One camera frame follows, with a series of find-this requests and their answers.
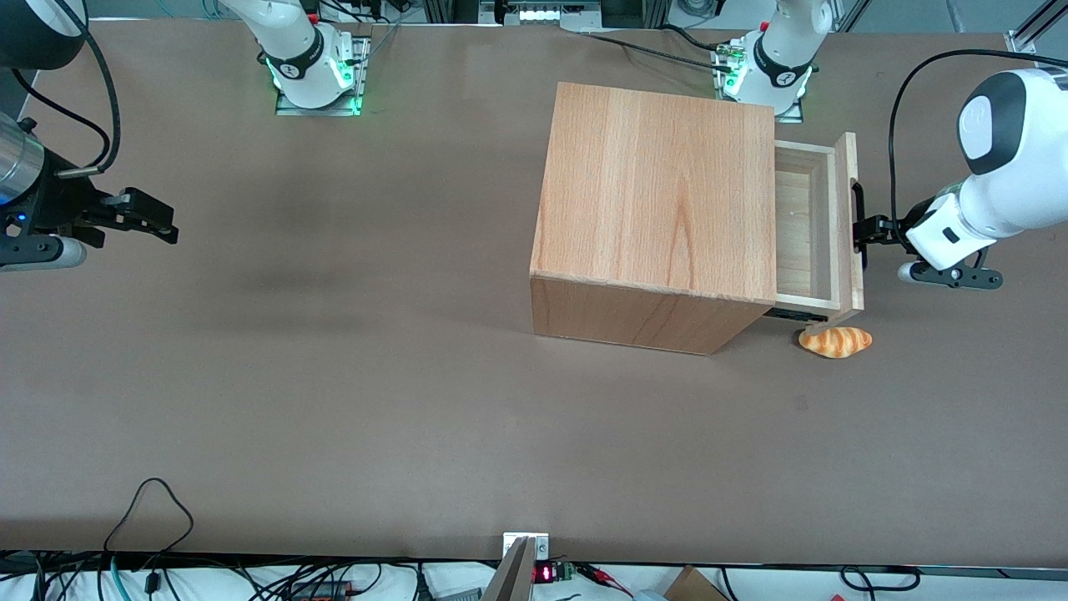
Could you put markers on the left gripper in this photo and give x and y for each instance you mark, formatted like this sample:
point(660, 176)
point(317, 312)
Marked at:
point(886, 228)

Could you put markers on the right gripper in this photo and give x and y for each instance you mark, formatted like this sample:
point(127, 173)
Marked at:
point(57, 206)

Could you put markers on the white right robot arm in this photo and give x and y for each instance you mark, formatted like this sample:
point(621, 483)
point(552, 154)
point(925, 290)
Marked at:
point(292, 50)

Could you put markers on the light wooden drawer cabinet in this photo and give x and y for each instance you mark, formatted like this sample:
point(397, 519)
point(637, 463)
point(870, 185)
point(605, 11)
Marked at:
point(659, 217)

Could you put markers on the orange striped toy bread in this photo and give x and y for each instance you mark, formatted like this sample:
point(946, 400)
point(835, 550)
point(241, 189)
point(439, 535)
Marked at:
point(835, 341)

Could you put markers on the white lit power unit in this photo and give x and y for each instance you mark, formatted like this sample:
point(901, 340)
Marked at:
point(546, 12)

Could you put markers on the brown cardboard piece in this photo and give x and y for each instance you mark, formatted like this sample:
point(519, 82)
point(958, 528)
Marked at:
point(688, 587)

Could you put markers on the red digit display module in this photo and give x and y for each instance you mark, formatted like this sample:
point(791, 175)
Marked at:
point(551, 573)

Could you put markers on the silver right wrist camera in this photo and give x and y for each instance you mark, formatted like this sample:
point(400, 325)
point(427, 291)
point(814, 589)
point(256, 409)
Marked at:
point(42, 253)

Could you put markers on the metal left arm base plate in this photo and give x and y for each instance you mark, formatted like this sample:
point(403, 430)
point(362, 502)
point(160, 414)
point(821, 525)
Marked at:
point(719, 75)

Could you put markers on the aluminium frame profile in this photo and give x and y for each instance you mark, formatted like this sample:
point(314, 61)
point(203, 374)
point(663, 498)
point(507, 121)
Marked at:
point(1030, 29)

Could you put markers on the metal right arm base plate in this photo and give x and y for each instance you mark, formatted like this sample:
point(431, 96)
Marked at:
point(364, 67)

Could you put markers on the silver mounting bracket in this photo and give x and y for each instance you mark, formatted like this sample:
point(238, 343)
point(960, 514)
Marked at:
point(541, 547)

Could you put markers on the beige camera post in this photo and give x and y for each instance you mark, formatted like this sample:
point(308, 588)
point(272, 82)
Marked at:
point(511, 576)

